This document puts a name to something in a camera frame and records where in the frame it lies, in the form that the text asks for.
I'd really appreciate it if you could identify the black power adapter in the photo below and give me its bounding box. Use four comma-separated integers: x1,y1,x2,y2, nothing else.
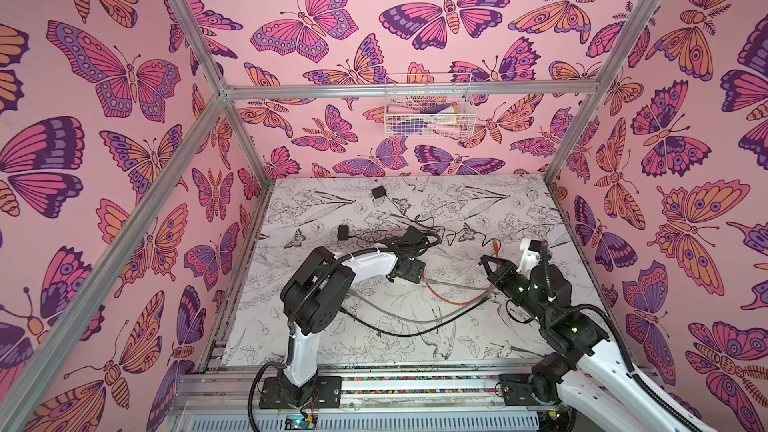
335,224,409,253
370,185,445,247

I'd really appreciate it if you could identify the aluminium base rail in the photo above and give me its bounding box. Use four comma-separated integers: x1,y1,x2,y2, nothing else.
167,359,679,432

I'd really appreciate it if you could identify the aluminium frame post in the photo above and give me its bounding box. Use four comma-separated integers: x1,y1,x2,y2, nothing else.
167,0,271,185

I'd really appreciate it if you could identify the red ethernet cable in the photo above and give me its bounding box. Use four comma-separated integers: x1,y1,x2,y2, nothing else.
422,239,504,307

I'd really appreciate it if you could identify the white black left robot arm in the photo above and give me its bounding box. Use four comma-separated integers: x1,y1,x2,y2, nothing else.
261,226,440,408

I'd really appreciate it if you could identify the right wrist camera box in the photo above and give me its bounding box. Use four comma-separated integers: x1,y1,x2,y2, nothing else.
517,238,549,278

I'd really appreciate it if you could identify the white wire basket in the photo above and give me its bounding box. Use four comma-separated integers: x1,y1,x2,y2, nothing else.
382,73,477,140

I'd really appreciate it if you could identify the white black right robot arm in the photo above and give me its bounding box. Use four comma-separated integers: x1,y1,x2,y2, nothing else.
479,239,709,431

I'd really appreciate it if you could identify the black ethernet cable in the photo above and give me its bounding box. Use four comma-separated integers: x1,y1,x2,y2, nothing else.
338,293,499,338

